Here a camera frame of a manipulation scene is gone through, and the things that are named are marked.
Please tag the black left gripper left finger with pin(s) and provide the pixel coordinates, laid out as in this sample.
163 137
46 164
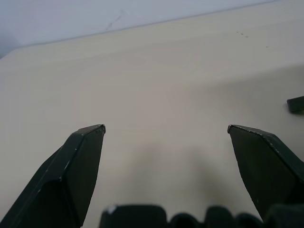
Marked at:
71 175

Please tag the dark object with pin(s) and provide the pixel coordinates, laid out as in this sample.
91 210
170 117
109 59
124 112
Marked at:
296 104

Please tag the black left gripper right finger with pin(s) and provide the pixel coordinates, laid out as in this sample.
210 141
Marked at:
266 171

